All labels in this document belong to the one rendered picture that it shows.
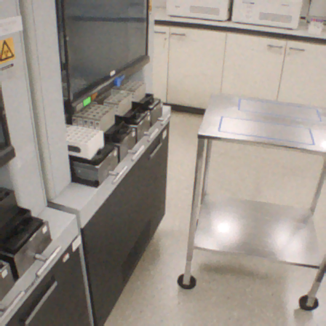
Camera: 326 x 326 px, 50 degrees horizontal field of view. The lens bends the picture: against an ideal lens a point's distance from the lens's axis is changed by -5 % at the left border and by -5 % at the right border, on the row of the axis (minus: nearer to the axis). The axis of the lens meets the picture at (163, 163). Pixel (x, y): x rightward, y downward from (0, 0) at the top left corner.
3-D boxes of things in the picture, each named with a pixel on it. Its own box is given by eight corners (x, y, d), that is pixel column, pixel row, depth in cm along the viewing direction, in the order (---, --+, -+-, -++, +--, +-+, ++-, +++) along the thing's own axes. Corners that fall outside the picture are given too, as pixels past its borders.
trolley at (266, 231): (175, 289, 168) (188, 132, 126) (192, 228, 207) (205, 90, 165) (318, 314, 156) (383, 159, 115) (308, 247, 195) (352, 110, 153)
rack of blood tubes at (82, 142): (13, 145, 117) (10, 129, 114) (30, 133, 125) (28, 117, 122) (89, 163, 110) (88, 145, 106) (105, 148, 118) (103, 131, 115)
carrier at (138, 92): (141, 94, 157) (141, 81, 154) (145, 95, 156) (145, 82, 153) (130, 104, 147) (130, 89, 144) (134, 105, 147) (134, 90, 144)
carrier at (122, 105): (126, 107, 144) (126, 92, 141) (132, 108, 144) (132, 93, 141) (113, 118, 135) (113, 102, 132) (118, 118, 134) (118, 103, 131)
